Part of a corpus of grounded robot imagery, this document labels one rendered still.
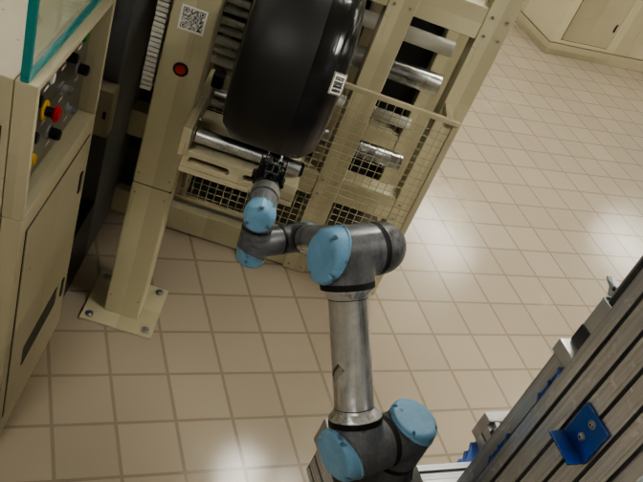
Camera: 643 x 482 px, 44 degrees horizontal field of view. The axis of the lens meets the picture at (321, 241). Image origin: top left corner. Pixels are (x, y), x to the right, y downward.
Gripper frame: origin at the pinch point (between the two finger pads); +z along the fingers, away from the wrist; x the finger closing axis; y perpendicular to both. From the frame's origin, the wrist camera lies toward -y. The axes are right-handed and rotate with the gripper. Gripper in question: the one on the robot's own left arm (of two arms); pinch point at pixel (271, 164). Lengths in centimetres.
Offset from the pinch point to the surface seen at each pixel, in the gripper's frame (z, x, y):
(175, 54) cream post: 22.3, 35.5, 13.1
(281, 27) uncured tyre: 6.2, 8.9, 35.7
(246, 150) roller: 17.5, 7.9, -6.3
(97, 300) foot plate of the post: 39, 44, -94
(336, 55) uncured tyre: 5.6, -7.0, 33.5
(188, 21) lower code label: 20.8, 34.3, 24.1
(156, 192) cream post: 29, 31, -36
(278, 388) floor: 25, -30, -98
